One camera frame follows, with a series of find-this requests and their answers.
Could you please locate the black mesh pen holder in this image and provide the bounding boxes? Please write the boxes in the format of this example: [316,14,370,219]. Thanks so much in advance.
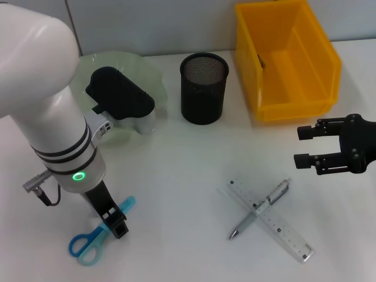
[179,52,230,125]

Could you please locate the green wavy glass fruit plate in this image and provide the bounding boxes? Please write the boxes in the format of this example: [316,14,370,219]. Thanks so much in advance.
[78,50,169,146]

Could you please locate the blue scissors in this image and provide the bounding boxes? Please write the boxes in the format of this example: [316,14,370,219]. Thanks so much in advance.
[69,196,136,267]

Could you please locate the yellow plastic bin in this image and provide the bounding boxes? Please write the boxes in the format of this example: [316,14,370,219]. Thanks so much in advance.
[234,0,343,123]

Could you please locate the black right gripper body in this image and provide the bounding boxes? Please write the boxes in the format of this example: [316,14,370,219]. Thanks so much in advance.
[338,113,376,175]

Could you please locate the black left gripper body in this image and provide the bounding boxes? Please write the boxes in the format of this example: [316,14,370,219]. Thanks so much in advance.
[82,180,127,226]

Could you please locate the transparent plastic ruler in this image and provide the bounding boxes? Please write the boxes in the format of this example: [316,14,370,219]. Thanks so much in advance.
[217,177,317,264]

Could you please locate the silver ballpoint pen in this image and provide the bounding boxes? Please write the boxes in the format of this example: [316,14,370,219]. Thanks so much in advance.
[228,177,293,241]

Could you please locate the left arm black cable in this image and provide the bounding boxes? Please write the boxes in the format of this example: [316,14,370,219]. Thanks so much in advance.
[22,173,62,207]

